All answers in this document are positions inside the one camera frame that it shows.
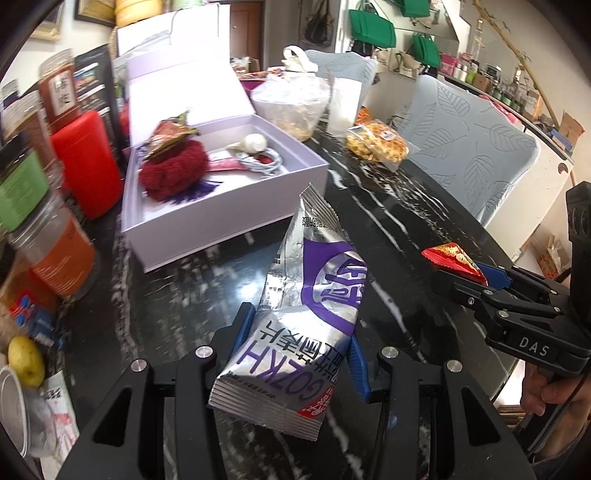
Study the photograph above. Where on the yellow pot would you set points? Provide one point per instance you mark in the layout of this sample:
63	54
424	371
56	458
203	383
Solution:
138	7

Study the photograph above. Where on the cluster of clear spice jars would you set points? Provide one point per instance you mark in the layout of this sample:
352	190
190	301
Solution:
46	230

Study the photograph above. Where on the orange snack bag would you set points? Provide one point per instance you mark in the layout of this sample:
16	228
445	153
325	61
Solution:
364	115

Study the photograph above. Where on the open cardboard box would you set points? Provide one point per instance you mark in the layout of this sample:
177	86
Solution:
568	131

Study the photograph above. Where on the white printed packet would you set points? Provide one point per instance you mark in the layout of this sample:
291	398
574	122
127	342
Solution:
60	415

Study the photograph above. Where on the magenta container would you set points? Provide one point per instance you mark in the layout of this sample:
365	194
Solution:
251	84

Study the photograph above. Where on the black printed bag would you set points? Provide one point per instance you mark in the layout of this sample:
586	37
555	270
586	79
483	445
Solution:
99	87

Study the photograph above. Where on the small red snack packet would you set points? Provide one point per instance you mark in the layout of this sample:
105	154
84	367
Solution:
450	256

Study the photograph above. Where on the cardboard box with papers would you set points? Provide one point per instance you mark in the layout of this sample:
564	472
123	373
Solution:
551	256

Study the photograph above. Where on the brown wooden door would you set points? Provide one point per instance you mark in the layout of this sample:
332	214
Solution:
247	27

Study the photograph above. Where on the red plastic canister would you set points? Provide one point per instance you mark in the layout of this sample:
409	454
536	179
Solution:
87	161

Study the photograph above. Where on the blue and white pouch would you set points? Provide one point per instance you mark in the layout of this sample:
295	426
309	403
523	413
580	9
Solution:
37	321

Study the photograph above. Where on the clear plastic cup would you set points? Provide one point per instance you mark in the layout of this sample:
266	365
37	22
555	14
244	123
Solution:
14	410

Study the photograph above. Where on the packaged waffles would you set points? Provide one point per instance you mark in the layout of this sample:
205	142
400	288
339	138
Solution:
376	141

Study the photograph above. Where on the person's right hand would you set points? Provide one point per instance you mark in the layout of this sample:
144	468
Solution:
554	392

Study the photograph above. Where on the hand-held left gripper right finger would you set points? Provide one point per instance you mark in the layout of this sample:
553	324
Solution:
359	374

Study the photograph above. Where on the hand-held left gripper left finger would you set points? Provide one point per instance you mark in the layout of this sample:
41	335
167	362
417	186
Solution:
228	337

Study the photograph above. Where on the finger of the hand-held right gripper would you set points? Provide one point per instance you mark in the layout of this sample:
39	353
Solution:
496	276
461	293

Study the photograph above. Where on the lavender gift box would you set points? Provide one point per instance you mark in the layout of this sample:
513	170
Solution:
221	217

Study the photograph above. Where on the row of bottles and jars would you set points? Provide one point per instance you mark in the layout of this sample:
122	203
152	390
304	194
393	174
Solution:
489	83

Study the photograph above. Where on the yellow lemon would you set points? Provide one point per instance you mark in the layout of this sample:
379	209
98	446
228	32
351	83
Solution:
25	360

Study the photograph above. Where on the black handbag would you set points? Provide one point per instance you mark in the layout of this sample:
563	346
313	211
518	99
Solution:
318	25

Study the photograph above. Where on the grey leaf-pattern chair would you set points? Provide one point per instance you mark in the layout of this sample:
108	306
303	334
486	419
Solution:
346	69
466	138

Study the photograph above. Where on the silver purple snack packet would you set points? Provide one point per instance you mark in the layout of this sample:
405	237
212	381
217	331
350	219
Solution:
286	323

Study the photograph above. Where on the green tote bag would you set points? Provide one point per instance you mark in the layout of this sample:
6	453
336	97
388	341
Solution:
427	50
371	30
415	7

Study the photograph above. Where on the dark red fuzzy scrunchie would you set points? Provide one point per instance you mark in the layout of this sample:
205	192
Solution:
175	170

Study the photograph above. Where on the clear box of red snacks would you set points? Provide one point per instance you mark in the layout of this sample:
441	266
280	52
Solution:
244	65

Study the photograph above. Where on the framed picture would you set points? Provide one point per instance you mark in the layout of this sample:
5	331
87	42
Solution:
94	11

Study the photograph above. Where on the clear bag with bowl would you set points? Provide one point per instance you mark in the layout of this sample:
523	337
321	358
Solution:
291	106

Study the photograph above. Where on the bamboo handrail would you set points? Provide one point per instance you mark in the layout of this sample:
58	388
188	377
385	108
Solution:
521	55

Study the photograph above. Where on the gold red cereal bag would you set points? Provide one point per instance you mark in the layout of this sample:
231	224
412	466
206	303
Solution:
168	134

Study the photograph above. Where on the white cabinet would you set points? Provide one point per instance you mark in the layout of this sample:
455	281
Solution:
531	198

